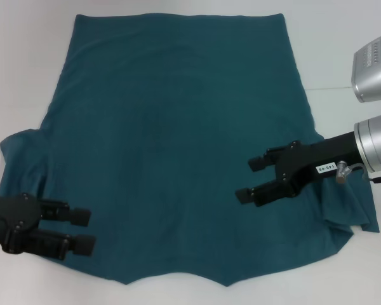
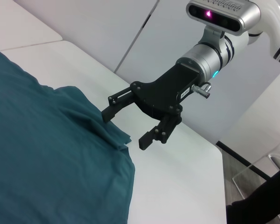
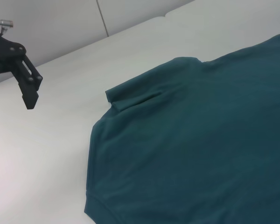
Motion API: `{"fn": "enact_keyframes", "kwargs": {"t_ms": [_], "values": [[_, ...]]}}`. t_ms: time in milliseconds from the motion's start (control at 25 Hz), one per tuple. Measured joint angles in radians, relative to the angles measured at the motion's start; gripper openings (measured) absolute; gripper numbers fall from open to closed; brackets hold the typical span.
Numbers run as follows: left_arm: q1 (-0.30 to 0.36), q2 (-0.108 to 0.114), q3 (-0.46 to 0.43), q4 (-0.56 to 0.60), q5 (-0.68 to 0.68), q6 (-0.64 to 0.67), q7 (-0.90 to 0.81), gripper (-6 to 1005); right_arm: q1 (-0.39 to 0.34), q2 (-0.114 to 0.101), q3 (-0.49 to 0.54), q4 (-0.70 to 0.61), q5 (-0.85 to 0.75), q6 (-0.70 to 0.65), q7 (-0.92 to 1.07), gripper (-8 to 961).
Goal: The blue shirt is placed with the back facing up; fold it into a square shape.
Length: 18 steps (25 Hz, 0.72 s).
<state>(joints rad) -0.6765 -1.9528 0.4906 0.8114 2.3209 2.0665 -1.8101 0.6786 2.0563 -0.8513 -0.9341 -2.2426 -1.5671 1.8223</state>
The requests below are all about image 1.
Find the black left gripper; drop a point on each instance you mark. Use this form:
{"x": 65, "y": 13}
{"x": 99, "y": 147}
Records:
{"x": 12, "y": 213}

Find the teal blue shirt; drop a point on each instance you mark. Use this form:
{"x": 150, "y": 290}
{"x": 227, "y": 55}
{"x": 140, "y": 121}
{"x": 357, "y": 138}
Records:
{"x": 177, "y": 127}

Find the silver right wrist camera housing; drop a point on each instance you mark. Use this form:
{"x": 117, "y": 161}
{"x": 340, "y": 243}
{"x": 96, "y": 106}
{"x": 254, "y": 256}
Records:
{"x": 374, "y": 63}

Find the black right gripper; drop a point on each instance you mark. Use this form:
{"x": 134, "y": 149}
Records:
{"x": 314, "y": 159}

